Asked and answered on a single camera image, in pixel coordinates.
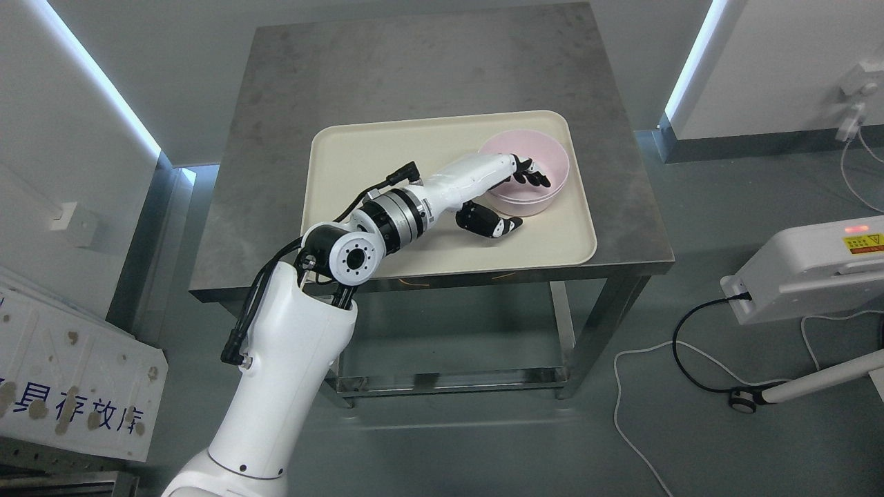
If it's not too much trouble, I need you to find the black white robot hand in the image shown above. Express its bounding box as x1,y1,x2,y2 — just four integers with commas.
408,153,550,239

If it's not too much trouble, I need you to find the pink bowl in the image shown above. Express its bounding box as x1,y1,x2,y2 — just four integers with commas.
480,130,570,201
483,157,570,217

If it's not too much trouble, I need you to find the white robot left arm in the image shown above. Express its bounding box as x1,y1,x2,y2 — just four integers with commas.
163,162,429,496

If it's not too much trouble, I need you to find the cream plastic tray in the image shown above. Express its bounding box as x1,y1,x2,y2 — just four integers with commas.
301,110,599,281

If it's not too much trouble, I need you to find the stainless steel table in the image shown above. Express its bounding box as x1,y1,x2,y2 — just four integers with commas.
190,2,675,399

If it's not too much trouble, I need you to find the white stand leg with caster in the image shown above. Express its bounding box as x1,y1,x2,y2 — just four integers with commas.
727,350,883,414

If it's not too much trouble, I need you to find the white machine with warning label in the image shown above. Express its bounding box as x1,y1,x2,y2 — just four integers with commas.
720,216,883,325

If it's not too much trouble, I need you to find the white printed panel board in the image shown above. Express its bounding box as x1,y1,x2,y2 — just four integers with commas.
1,269,169,462

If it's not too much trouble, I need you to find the black power cable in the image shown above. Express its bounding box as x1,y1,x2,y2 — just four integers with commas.
672,293,788,395

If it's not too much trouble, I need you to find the white floor cable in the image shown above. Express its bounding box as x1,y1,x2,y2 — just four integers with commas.
612,309,884,497

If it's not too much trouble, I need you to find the white wall socket box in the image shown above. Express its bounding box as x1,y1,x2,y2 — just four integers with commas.
48,202,99,249

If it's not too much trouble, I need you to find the white wall plug adapter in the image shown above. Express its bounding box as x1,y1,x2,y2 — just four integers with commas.
836,59,883,142

